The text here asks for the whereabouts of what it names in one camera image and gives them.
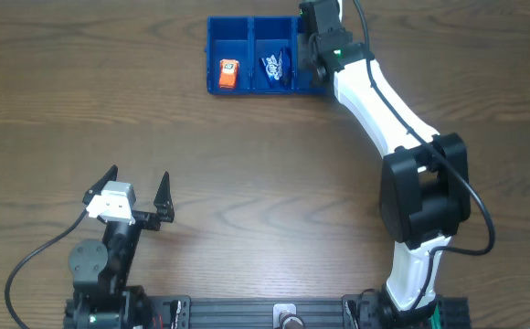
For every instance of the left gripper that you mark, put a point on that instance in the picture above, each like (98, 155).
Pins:
(148, 220)

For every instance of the orange candy box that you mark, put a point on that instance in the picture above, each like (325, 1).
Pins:
(228, 75)

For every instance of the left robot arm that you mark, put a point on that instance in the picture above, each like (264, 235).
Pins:
(89, 262)

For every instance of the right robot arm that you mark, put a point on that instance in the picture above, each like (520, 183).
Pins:
(374, 105)

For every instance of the blue tray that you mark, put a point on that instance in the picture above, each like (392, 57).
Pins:
(228, 39)

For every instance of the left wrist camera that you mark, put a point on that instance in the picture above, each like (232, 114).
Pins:
(112, 201)

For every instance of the mounting rail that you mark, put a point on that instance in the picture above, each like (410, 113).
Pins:
(237, 315)

